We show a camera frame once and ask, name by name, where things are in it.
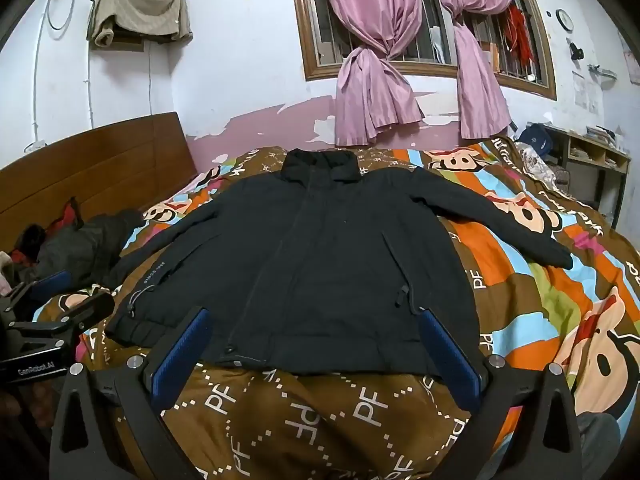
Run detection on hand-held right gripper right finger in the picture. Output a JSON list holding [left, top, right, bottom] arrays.
[[419, 306, 583, 480]]

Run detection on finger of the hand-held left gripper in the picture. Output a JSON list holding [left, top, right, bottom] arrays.
[[30, 270, 73, 306], [50, 291, 116, 333]]

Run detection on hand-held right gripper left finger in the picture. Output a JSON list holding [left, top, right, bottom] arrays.
[[49, 306, 213, 480]]

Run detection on black jacket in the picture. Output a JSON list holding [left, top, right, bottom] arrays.
[[102, 148, 573, 376]]

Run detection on dark green clothes pile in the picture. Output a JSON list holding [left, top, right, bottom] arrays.
[[30, 208, 146, 288]]

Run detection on cartoon printed blanket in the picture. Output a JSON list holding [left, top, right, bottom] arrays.
[[30, 132, 640, 480]]

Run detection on wooden headboard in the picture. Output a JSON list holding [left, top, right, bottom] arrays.
[[0, 111, 198, 256]]

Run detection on person's grey clothing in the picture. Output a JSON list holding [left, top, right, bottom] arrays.
[[575, 412, 622, 480]]

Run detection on floral cloth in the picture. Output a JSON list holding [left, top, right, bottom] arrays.
[[515, 141, 571, 196]]

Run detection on wooden shelf desk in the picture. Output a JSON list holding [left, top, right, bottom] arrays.
[[542, 125, 632, 231]]

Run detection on stack of books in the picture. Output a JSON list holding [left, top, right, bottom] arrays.
[[585, 124, 621, 146]]

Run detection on narrow pink curtain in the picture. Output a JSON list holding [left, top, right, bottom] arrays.
[[432, 0, 518, 140]]

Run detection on wide pink curtain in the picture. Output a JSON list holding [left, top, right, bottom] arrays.
[[312, 0, 436, 147]]

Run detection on beige cloth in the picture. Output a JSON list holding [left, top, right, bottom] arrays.
[[86, 0, 193, 51]]

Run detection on red hanging cloth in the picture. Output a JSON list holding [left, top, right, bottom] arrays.
[[505, 2, 536, 68]]

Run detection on white wall pipe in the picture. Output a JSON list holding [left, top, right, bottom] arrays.
[[86, 50, 96, 132]]

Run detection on looped white wall cable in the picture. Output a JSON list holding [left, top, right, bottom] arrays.
[[30, 0, 101, 143]]

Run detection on white wall papers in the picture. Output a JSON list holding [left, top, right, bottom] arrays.
[[571, 71, 601, 113]]

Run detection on wall posters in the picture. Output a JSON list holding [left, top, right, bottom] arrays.
[[617, 30, 640, 86]]

